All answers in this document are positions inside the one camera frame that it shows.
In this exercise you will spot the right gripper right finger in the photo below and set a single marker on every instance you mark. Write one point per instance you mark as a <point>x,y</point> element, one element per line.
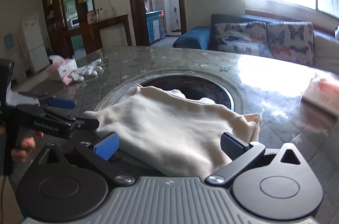
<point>243,157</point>

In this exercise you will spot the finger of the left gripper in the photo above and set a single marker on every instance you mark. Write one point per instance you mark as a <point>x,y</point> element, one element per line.
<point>86,124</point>
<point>58,102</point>

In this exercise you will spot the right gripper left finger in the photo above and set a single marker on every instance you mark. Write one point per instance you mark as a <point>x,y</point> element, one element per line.
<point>96,157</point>

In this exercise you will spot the cream beige garment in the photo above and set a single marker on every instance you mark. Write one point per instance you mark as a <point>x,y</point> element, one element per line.
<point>173,134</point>

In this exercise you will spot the person left hand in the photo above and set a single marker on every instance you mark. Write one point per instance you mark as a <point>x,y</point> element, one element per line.
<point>20,155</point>

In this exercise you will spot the pink tissue pack left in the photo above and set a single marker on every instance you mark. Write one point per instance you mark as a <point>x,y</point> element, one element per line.
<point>60,70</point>

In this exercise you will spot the white cotton glove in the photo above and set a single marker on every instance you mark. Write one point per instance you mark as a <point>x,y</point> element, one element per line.
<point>90,70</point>

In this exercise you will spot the white refrigerator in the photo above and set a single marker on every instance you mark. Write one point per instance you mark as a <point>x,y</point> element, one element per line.
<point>34,44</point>

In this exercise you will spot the quilted grey star tablecloth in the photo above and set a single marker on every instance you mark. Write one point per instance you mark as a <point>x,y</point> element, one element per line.
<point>267,86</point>

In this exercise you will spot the dark wooden sideboard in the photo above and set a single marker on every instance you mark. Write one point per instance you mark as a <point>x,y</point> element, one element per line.
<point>113,31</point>

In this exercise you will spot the black round hotplate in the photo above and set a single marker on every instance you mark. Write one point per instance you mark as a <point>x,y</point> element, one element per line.
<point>194,88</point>

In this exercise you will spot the dark wooden cabinet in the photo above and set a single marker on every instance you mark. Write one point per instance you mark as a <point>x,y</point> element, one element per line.
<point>67,25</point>

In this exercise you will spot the white pink tissue pack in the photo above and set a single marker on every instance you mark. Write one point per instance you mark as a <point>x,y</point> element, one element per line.
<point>322,92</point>

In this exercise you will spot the butterfly pillow left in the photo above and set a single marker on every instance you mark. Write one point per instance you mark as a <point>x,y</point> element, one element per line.
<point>242,38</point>

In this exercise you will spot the butterfly pillow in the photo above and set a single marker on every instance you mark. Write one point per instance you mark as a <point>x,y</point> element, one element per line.
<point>242,38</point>
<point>292,42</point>

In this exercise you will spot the blue sofa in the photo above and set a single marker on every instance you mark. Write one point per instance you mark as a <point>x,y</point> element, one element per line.
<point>203,37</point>

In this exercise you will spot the butterfly pillow right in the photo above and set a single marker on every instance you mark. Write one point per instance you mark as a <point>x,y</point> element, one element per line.
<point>292,42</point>

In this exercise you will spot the blue toy cabinet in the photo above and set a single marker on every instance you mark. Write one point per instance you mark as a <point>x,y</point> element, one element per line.
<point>155,25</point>

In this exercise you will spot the beige cushion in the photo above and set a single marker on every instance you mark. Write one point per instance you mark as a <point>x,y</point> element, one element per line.
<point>326,49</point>

